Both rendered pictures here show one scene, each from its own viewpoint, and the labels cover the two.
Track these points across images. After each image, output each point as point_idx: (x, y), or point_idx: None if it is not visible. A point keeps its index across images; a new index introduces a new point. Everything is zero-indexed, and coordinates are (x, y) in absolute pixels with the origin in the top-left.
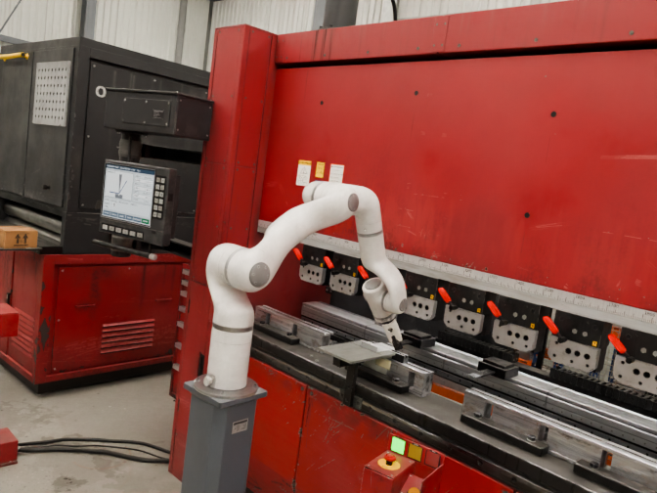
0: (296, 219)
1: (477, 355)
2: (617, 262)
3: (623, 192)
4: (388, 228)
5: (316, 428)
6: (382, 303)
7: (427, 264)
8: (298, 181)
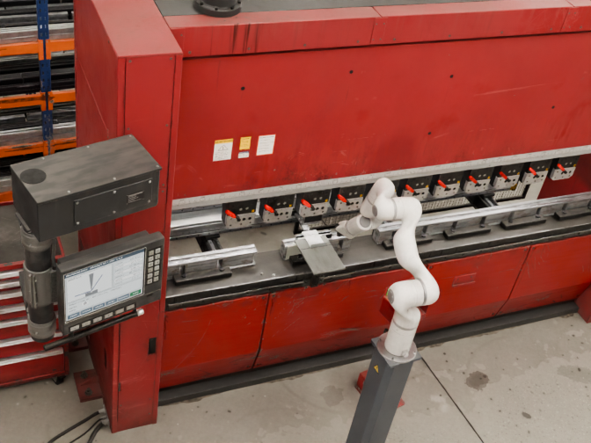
0: (415, 243)
1: None
2: (474, 142)
3: (482, 110)
4: (324, 166)
5: (280, 311)
6: (370, 228)
7: (358, 178)
8: (216, 157)
